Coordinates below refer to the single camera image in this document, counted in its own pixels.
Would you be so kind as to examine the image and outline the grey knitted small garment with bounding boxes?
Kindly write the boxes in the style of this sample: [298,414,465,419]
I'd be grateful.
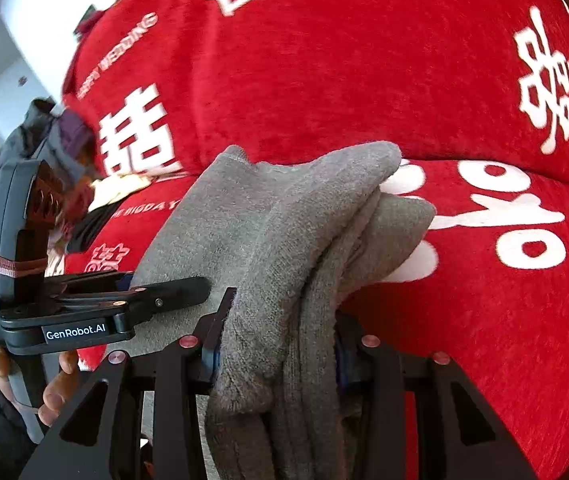
[126,141,435,479]

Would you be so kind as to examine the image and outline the person's left hand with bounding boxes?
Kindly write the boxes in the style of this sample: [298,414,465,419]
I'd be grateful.
[0,348,80,427]

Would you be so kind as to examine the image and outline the red printed bed cover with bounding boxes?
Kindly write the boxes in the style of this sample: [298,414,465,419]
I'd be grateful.
[43,159,569,480]

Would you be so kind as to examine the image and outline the red pillow with white characters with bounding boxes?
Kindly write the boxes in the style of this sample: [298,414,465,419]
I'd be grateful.
[62,0,569,183]

